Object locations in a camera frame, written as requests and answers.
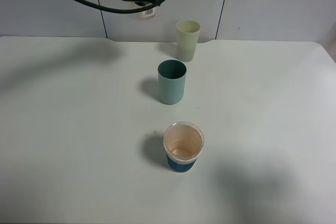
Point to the pale green plastic cup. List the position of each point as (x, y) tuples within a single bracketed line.
[(187, 34)]

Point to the teal plastic cup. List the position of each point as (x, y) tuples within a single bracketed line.
[(171, 81)]

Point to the paper cup with blue sleeve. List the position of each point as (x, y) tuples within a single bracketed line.
[(183, 143)]

